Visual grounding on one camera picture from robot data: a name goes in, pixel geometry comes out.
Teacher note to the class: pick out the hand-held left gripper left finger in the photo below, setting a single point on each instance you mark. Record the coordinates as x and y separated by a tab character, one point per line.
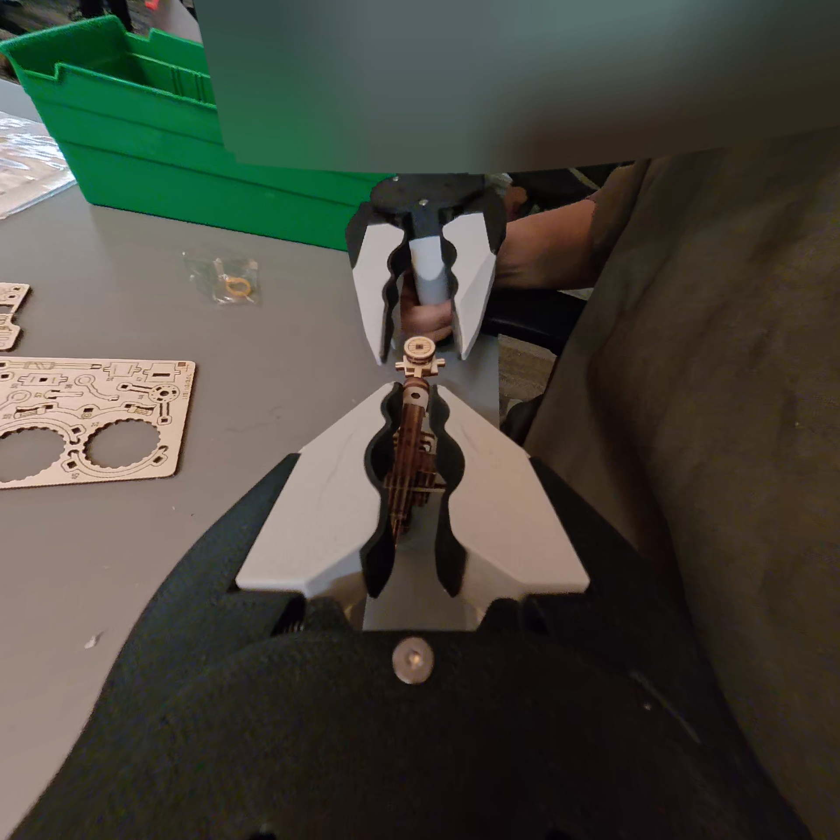
308	525

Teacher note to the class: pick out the yellow rubber band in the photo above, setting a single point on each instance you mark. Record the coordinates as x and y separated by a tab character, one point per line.
226	287

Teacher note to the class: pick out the clear plastic bag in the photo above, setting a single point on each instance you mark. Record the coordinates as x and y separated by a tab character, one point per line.
26	170

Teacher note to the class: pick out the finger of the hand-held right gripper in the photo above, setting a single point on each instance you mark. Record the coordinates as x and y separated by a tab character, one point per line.
373	282
476	275

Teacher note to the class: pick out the wooden puzzle sheet with round holes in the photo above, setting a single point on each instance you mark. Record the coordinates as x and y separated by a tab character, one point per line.
59	476

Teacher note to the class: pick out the small round wooden puzzle part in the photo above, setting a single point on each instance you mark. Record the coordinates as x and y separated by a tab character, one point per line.
420	346

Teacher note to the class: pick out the small wooden puzzle sheet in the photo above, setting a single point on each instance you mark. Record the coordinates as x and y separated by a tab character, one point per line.
10	328

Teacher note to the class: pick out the small clear zip bag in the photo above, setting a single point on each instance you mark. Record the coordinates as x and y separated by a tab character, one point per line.
200	262

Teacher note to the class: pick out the grey desk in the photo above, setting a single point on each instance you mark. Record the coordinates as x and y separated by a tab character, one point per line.
131	577

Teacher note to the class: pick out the green plastic bin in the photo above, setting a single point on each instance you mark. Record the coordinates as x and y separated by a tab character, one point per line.
131	164

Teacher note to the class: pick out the person's right forearm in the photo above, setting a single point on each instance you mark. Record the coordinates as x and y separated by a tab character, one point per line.
544	243

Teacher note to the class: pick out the person's right hand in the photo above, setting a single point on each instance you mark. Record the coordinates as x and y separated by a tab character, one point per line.
426	323

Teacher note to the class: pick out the black chair armrest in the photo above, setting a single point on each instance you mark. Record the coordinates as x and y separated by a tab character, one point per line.
525	321

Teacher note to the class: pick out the person's olive shirt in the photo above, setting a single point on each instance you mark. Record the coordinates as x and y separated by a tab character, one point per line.
722	459

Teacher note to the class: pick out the wooden motorcycle model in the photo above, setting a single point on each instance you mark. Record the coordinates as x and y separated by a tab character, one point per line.
408	453

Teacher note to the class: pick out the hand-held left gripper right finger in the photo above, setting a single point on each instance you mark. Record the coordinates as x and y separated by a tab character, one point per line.
512	525

